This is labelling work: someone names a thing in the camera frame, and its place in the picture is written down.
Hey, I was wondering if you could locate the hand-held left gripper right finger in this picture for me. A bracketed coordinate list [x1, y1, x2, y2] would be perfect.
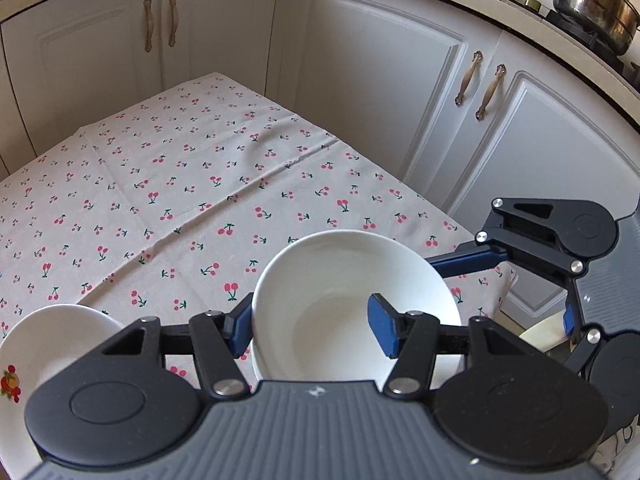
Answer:
[367, 293, 532, 402]

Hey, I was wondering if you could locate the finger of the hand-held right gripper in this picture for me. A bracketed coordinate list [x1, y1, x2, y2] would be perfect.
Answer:
[428, 197, 587, 279]
[563, 285, 604, 374]

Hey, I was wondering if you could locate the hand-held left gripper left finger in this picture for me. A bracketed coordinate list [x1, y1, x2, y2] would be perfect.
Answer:
[106, 293, 256, 402]

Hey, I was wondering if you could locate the white plate fruit print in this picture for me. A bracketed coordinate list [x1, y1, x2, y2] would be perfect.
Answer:
[0, 303, 126, 479]

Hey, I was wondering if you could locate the cherry print tablecloth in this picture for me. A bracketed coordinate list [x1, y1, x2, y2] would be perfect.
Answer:
[0, 72, 519, 397]

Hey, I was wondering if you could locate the black gas stove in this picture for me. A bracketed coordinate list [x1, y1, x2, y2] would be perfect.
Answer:
[410, 0, 640, 87]

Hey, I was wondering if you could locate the steel cooking pot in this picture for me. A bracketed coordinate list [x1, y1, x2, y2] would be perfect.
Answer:
[547, 0, 640, 56]

